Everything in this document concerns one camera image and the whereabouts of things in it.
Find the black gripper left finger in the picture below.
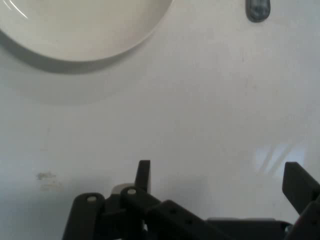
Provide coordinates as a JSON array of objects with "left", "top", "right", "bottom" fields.
[{"left": 61, "top": 159, "right": 227, "bottom": 240}]

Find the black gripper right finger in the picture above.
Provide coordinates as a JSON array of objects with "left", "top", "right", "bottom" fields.
[{"left": 281, "top": 161, "right": 320, "bottom": 240}]

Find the silver table knife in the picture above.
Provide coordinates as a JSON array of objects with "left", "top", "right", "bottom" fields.
[{"left": 245, "top": 0, "right": 272, "bottom": 24}]

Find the white round plate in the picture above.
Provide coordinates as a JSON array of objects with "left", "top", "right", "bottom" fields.
[{"left": 0, "top": 0, "right": 175, "bottom": 62}]

